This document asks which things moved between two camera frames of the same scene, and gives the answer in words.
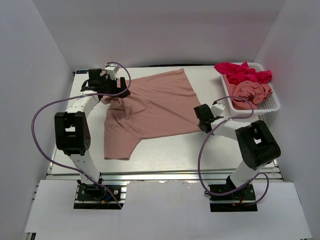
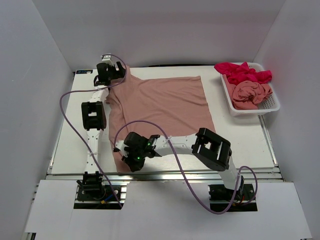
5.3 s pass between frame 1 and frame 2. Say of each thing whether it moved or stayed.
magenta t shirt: stayed
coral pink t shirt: stayed
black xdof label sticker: stayed
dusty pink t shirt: moved
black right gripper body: moved
